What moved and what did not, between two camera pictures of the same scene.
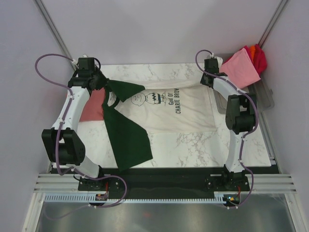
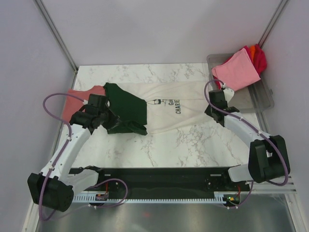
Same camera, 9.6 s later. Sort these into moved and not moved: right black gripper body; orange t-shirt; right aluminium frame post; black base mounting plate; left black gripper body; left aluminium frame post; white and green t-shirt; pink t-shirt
Moved: left black gripper body; white and green t-shirt; right black gripper body
Not moved: left aluminium frame post; black base mounting plate; orange t-shirt; right aluminium frame post; pink t-shirt
